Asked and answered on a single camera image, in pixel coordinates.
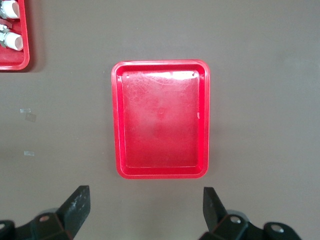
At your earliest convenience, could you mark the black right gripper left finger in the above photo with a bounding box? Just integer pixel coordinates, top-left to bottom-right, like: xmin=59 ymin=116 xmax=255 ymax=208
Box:
xmin=0 ymin=184 xmax=91 ymax=240

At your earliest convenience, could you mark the white and metal pipe fitting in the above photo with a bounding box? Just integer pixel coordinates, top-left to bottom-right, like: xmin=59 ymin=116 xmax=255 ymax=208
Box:
xmin=0 ymin=23 xmax=25 ymax=52
xmin=0 ymin=0 xmax=21 ymax=20

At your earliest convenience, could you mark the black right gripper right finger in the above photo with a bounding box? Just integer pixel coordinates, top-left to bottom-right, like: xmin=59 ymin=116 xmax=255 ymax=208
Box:
xmin=198 ymin=186 xmax=301 ymax=240

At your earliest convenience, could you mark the red tray with pipe fittings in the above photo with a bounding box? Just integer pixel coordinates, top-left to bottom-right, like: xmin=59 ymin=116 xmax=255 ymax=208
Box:
xmin=0 ymin=0 xmax=31 ymax=71

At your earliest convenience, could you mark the red plastic tray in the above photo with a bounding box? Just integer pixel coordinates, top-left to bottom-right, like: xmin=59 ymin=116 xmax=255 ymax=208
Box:
xmin=111 ymin=59 xmax=211 ymax=180

